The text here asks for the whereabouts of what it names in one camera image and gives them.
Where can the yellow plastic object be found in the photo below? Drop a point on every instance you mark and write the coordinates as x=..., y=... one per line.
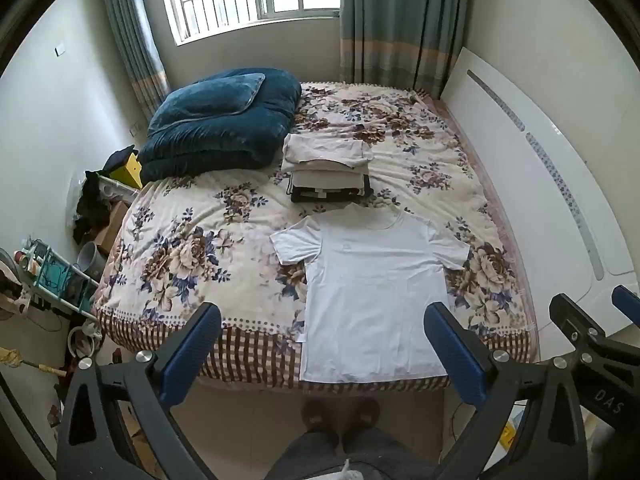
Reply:
x=130, y=172

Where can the white headboard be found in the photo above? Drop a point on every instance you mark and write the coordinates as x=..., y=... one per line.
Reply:
x=530, y=170

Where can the teal shelf trolley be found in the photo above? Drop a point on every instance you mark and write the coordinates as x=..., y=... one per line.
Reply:
x=55, y=280

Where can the white rack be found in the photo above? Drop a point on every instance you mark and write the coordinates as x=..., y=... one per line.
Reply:
x=117, y=189

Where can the dark cap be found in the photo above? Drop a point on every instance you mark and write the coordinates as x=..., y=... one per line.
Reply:
x=117, y=157

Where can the person's brown slipper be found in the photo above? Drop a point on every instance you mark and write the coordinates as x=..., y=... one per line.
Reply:
x=362, y=417
x=320, y=417

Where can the cardboard box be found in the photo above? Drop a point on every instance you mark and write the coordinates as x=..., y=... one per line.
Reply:
x=112, y=225

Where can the white wall switch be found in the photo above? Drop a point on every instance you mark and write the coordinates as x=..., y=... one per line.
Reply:
x=60, y=50

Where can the cream folded garment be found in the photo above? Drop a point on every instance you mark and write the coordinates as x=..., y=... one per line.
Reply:
x=325, y=180

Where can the blue folded quilt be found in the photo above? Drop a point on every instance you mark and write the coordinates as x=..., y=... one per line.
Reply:
x=235, y=145

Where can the blue velvet pillow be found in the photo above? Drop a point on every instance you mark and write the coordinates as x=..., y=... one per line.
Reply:
x=205, y=100

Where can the wide blue-grey curtain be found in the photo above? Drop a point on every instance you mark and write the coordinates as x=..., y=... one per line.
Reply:
x=400, y=25

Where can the beige folded garment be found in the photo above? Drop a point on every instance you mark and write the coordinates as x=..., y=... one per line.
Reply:
x=325, y=150

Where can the narrow blue-grey curtain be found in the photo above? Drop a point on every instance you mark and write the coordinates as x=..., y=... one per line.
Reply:
x=135, y=35

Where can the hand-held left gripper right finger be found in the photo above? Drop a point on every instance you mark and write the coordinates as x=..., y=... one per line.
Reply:
x=455, y=355

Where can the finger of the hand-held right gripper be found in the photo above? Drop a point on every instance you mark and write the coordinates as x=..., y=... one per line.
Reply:
x=582, y=322
x=628, y=301

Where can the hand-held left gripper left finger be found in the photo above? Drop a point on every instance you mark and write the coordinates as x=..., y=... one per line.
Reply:
x=192, y=345

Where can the grey bucket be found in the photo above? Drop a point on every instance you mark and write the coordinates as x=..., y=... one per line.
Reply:
x=90, y=260

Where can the person's grey trousers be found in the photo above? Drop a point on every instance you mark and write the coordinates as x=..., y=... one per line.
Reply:
x=325, y=460

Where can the white t-shirt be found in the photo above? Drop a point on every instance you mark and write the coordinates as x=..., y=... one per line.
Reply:
x=370, y=290

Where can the black folded garment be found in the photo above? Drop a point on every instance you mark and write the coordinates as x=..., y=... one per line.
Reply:
x=330, y=196

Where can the person's left brown slipper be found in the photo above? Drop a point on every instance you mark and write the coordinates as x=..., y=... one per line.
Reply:
x=320, y=417

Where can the person's right brown slipper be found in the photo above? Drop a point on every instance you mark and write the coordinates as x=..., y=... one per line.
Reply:
x=362, y=417

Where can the bed with floral sheet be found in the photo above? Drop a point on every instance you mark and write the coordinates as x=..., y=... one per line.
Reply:
x=200, y=240

